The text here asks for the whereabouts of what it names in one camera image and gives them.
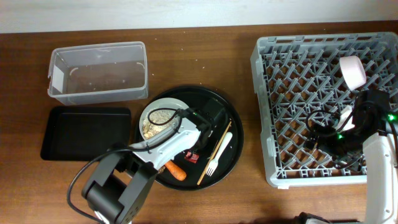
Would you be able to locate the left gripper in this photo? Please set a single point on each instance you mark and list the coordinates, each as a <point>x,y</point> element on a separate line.
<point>201,151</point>

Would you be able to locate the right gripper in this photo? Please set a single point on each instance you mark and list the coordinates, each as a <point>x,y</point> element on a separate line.
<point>323,144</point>

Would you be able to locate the red snack wrapper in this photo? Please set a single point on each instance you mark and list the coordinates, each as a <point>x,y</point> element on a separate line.
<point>191,157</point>

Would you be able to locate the white pink bowl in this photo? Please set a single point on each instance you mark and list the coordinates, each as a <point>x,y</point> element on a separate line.
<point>353,72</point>

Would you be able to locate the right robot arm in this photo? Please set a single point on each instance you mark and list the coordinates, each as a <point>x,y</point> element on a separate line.
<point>366,137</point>

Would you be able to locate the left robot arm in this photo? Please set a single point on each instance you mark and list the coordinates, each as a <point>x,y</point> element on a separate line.
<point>120,184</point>

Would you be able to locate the grey dishwasher rack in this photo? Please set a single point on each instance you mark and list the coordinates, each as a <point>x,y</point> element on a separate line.
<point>295,75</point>

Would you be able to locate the wooden chopstick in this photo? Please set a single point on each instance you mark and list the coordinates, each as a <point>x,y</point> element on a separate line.
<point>213,153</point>

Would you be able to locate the round black tray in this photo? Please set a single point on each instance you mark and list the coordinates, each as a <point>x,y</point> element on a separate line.
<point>196,97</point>

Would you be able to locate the white plastic fork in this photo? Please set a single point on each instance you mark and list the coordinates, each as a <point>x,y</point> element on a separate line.
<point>214,162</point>

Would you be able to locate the grey plate with food scraps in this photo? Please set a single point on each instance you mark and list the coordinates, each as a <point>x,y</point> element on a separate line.
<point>149,130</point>

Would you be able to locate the orange carrot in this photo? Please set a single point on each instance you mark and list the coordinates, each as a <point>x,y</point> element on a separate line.
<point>175,171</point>

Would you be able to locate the brown food scrap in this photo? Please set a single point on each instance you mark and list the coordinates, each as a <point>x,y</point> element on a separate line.
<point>161,170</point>

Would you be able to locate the clear plastic bin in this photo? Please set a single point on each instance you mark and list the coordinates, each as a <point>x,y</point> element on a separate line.
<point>99,73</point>

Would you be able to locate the black rectangular tray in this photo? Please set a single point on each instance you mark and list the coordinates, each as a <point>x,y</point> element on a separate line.
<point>76,133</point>

